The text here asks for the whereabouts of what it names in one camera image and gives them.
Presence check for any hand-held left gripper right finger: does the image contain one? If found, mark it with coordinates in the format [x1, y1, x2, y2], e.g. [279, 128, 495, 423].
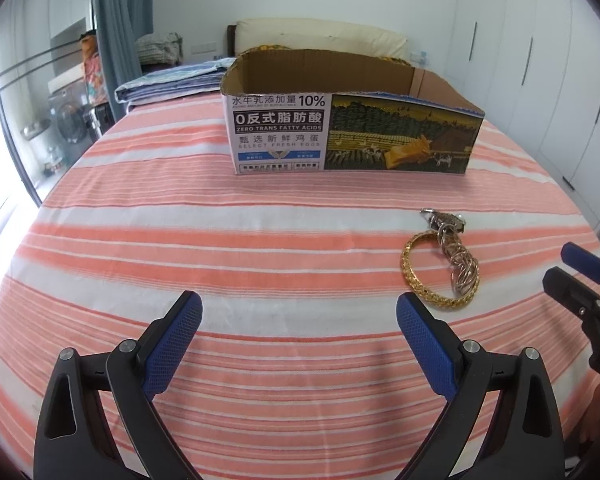
[396, 292, 566, 480]

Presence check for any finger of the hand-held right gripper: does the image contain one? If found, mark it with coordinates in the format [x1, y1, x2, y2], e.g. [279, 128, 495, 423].
[542, 266, 600, 318]
[562, 241, 600, 286]

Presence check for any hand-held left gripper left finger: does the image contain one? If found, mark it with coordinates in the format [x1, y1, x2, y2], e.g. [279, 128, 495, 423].
[32, 290, 203, 480]

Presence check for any gold bracelet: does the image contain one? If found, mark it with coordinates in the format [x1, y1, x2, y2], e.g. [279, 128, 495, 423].
[400, 230, 479, 309]

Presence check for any silver ring chain bracelet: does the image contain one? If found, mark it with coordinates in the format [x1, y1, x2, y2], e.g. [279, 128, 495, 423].
[420, 207, 481, 294]

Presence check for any printed cardboard box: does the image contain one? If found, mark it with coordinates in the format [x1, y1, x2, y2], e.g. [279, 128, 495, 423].
[220, 47, 486, 177]

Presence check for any orange white striped bedspread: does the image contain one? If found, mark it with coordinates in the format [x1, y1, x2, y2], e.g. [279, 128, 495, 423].
[0, 92, 600, 480]

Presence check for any white wardrobe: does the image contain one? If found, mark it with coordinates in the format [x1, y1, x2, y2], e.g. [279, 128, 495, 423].
[420, 0, 600, 233]

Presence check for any silver suitcase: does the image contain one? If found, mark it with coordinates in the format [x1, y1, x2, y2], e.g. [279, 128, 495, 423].
[82, 105, 114, 142]

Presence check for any grey washing machine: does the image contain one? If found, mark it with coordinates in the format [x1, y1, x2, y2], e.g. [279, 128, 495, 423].
[49, 87, 89, 145]

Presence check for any folded blue striped blanket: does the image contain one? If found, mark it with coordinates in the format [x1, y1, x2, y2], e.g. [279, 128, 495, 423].
[114, 57, 236, 106]

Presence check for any yellow floral duvet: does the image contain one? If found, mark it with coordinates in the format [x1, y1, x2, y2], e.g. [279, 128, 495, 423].
[242, 44, 412, 67]

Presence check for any orange patterned bag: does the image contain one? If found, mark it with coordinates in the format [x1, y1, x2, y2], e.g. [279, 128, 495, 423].
[81, 32, 109, 107]

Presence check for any plaid cloth bundle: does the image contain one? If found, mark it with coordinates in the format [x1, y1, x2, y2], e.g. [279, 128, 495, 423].
[136, 32, 182, 66]

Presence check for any cream pillow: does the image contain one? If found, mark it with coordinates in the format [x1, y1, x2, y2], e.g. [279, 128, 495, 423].
[235, 17, 408, 66]

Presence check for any blue-grey curtain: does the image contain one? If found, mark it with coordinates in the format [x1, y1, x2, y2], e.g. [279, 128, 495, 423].
[89, 0, 156, 103]

